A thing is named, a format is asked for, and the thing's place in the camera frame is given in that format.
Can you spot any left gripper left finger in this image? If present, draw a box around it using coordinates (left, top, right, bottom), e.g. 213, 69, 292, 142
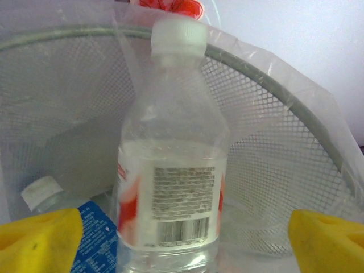
0, 207, 84, 273

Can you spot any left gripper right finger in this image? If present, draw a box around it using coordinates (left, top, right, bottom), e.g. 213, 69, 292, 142
287, 209, 364, 273

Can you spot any blue label plastic bottle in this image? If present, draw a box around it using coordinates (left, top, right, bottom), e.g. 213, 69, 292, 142
20, 175, 120, 273

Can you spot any clear plastic trash bin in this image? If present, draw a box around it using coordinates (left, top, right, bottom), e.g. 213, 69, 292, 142
0, 24, 364, 257

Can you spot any short red label clear bottle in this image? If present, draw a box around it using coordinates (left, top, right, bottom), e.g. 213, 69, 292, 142
112, 19, 231, 273

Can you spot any clear plastic bin liner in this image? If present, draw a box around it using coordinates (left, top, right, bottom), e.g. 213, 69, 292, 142
0, 0, 364, 273

